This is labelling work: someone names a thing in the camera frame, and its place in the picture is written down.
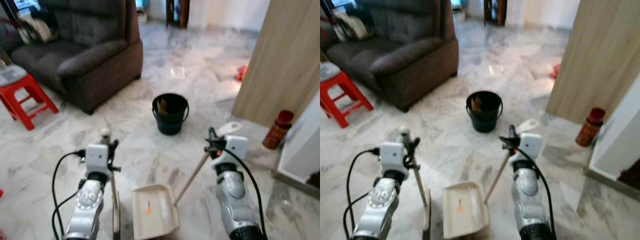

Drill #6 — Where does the wooden stick broom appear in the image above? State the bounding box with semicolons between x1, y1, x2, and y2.
399;126;433;233
100;127;122;236

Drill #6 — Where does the beige plastic dustpan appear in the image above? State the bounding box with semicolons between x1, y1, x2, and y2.
442;119;542;240
131;121;244;240

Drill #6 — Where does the black plastic bucket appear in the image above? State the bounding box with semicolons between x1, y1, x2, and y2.
152;93;190;136
466;90;504;134

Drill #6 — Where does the red cylindrical canister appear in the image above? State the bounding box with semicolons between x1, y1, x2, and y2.
262;110;295;150
575;107;606;147

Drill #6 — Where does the dark brown fabric sofa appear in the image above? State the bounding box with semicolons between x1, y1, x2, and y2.
320;0;460;113
0;0;144;115

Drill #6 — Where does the white cabinet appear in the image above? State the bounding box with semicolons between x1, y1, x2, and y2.
589;75;640;181
277;92;321;183

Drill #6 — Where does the red plastic stool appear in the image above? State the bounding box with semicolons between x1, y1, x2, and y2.
320;71;375;129
0;74;60;131

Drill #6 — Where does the light wooden cabinet panel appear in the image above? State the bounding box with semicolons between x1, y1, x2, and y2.
545;0;640;125
231;0;321;128

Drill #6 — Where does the white item on stool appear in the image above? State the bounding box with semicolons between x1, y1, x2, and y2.
320;61;341;83
0;61;28;87

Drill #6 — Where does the beige patterned cushion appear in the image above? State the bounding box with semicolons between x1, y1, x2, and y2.
332;10;368;42
17;12;53;43

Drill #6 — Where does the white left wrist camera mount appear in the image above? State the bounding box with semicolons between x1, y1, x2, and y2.
378;141;410;173
84;144;111;173

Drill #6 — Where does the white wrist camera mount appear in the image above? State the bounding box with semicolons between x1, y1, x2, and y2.
378;141;410;173
511;132;543;163
84;144;111;173
212;135;249;168

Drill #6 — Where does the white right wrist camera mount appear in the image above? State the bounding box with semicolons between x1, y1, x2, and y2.
511;132;543;163
212;135;249;168

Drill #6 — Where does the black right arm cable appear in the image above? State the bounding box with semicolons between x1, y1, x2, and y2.
222;147;268;238
517;146;557;238

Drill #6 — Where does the long black left arm cable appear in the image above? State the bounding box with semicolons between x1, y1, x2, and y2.
345;148;381;240
51;150;87;240

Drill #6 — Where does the short black left arm cable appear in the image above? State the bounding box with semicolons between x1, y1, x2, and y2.
344;191;375;237
52;189;82;236

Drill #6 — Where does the dark wooden door frame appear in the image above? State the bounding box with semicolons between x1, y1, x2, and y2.
483;0;508;27
166;0;191;29

